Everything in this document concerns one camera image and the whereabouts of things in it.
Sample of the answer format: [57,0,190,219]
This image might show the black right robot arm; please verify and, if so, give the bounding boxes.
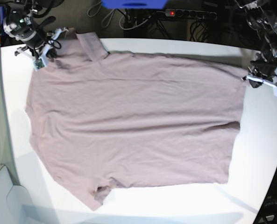
[3,0,63,59]

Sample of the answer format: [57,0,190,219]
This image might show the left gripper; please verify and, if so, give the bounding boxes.
[249,58,277,88]

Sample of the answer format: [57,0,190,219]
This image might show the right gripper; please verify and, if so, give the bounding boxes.
[23,35,57,59]

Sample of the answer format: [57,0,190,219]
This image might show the black power strip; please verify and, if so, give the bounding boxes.
[164,9,217,21]

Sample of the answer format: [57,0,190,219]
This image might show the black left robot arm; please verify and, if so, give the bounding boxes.
[236,0,277,88]

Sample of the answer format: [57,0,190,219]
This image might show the mauve t-shirt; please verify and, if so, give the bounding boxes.
[25,33,247,210]

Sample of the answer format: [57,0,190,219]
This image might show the blue box overhead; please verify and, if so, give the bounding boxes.
[101,0,167,9]

